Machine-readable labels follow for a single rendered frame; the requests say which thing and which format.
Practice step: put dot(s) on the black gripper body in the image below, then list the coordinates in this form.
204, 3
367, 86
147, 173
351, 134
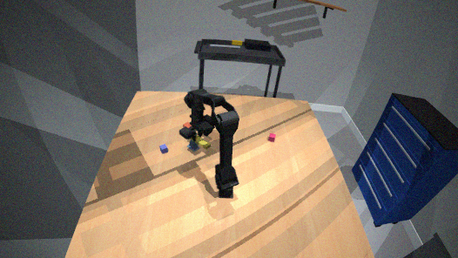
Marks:
188, 133

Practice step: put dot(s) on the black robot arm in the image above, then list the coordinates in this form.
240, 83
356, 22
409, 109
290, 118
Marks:
227, 124

